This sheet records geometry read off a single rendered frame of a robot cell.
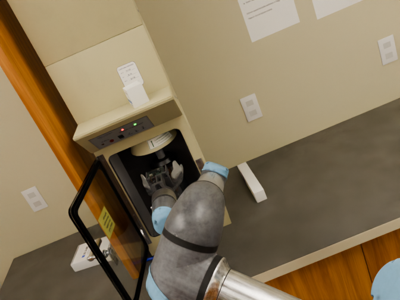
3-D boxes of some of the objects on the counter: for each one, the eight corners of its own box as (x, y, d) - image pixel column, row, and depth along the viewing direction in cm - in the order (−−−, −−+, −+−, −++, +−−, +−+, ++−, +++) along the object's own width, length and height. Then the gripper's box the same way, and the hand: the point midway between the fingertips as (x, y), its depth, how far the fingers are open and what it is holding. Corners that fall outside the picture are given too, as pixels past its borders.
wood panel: (134, 208, 197) (-54, -129, 140) (140, 205, 197) (-46, -133, 139) (131, 280, 153) (-146, -171, 95) (139, 277, 153) (-134, -177, 95)
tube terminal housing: (150, 219, 183) (58, 51, 152) (221, 190, 182) (143, 14, 150) (151, 256, 161) (43, 67, 129) (232, 223, 159) (143, 24, 127)
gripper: (186, 172, 130) (180, 146, 148) (127, 196, 131) (129, 168, 149) (196, 194, 134) (190, 166, 152) (140, 218, 134) (140, 187, 153)
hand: (163, 174), depth 152 cm, fingers open, 14 cm apart
